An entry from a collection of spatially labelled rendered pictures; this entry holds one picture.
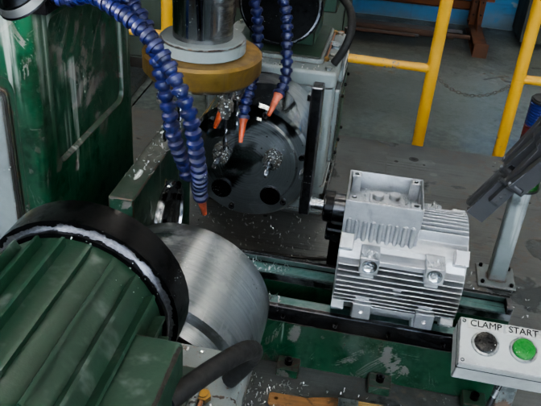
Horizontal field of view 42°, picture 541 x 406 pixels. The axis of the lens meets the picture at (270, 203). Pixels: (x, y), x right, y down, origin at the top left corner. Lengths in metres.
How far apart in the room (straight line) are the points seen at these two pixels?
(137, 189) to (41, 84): 0.21
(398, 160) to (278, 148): 0.69
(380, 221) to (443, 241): 0.11
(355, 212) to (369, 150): 0.93
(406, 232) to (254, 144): 0.39
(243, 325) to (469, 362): 0.31
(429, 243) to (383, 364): 0.25
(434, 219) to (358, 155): 0.86
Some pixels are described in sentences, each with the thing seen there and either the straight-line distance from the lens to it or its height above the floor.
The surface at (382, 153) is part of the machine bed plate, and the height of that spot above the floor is 0.80.
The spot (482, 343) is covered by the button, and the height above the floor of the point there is 1.07.
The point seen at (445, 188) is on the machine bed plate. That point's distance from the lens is 1.89.
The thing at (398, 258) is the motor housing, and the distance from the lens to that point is 1.12.
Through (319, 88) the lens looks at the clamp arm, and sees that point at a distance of 1.20.
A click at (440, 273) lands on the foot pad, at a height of 1.07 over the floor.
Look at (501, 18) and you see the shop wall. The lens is 6.27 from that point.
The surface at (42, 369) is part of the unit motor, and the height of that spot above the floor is 1.35.
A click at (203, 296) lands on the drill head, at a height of 1.15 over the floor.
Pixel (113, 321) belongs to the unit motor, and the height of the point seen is 1.34.
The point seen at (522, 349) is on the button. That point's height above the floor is 1.07.
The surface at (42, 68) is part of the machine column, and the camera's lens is 1.01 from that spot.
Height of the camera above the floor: 1.70
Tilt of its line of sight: 32 degrees down
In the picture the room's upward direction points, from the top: 5 degrees clockwise
